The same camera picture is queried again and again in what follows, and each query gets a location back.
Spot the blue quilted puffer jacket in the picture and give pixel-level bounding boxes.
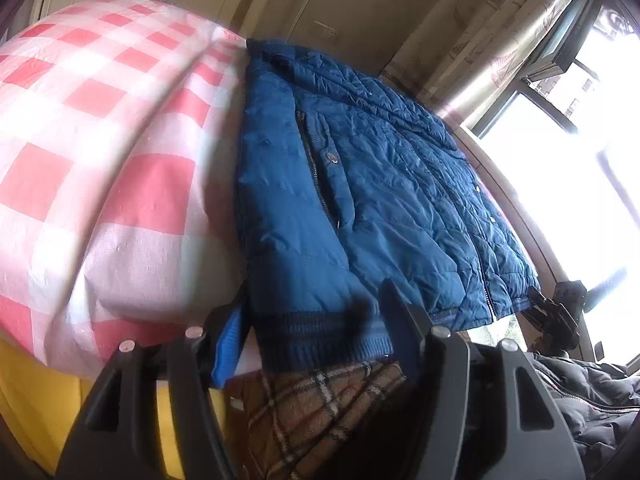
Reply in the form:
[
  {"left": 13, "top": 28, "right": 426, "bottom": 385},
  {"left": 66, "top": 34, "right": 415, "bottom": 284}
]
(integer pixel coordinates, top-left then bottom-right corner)
[{"left": 234, "top": 40, "right": 537, "bottom": 373}]

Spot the brown plaid blanket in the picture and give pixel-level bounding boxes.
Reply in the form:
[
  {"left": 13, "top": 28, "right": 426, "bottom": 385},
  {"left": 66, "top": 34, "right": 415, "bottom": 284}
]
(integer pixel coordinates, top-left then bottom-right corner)
[{"left": 224, "top": 359, "right": 406, "bottom": 479}]

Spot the black padded jacket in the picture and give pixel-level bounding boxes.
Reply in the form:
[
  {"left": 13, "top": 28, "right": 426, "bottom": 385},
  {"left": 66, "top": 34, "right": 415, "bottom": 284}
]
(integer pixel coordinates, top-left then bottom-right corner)
[{"left": 527, "top": 353, "right": 640, "bottom": 479}]

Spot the dark framed window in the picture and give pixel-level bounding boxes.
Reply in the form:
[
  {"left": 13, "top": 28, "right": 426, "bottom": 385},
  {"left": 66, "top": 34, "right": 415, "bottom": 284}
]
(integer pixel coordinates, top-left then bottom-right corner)
[{"left": 473, "top": 0, "right": 639, "bottom": 370}]

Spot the yellow floral bedsheet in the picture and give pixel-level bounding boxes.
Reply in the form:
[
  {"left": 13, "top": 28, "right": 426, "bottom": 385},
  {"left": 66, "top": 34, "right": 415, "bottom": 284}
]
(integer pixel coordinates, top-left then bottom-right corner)
[{"left": 0, "top": 334, "right": 231, "bottom": 480}]

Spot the pink white checkered sheet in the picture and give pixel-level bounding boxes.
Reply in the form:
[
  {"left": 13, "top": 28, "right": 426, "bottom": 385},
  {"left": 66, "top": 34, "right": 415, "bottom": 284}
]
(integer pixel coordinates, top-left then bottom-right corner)
[{"left": 1, "top": 0, "right": 247, "bottom": 377}]

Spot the patterned window curtain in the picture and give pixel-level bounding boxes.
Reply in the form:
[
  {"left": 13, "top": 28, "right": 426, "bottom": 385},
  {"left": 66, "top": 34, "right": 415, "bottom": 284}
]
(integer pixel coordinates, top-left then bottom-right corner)
[{"left": 381, "top": 0, "right": 573, "bottom": 127}]

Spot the wall power socket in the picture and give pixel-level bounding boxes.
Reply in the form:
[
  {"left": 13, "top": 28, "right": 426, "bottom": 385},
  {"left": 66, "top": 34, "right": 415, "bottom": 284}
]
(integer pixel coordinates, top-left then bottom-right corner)
[{"left": 307, "top": 21, "right": 337, "bottom": 44}]

